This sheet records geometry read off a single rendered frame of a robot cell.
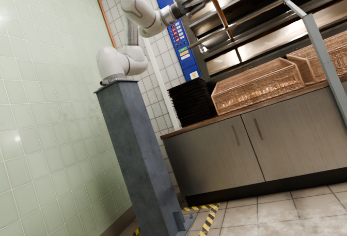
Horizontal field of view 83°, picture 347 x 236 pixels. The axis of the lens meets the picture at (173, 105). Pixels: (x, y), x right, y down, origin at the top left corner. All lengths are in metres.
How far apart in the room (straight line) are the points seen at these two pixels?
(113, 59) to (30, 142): 0.69
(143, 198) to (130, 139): 0.36
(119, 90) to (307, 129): 1.13
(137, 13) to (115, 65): 0.47
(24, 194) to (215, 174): 1.12
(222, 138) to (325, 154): 0.57
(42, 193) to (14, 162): 0.23
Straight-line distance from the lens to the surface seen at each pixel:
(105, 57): 1.37
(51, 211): 1.44
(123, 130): 1.25
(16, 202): 1.35
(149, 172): 1.23
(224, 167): 1.44
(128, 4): 0.98
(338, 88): 1.35
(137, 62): 1.47
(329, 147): 1.43
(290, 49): 1.93
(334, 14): 2.04
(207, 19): 1.90
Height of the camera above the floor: 0.65
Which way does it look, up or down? 4 degrees up
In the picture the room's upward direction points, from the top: 20 degrees counter-clockwise
